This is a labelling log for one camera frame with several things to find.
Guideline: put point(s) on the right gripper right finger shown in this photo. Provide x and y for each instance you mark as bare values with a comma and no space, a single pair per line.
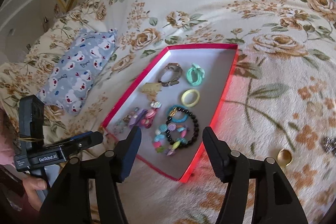
218,153

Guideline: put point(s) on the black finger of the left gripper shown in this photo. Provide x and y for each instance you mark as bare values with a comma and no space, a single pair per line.
84,141

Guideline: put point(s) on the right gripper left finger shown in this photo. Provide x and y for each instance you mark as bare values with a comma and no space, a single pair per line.
125,153

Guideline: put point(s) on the purple hair clip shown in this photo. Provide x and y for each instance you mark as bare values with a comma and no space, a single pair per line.
144,117

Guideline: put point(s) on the gold hair comb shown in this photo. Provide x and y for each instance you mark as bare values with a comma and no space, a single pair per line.
151,90

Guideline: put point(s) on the bronze metal watch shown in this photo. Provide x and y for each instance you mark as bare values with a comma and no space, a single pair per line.
170,75

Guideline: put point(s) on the red jewelry box tray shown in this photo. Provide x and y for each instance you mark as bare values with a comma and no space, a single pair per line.
173,144

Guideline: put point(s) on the person's left hand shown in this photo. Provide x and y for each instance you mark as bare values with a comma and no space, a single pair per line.
31,185

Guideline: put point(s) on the blue koala print pillow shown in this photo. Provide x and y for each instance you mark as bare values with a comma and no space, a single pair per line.
73,76

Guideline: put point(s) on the gold round earring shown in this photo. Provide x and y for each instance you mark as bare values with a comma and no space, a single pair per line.
284,158

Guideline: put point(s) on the floral blanket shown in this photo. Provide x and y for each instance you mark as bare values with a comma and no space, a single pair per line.
282,94

